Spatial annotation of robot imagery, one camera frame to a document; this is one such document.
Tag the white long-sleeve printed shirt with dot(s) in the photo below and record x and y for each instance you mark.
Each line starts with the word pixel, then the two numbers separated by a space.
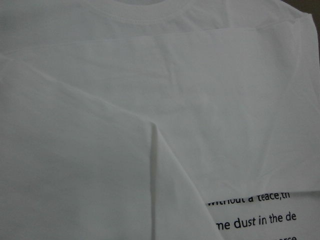
pixel 158 120

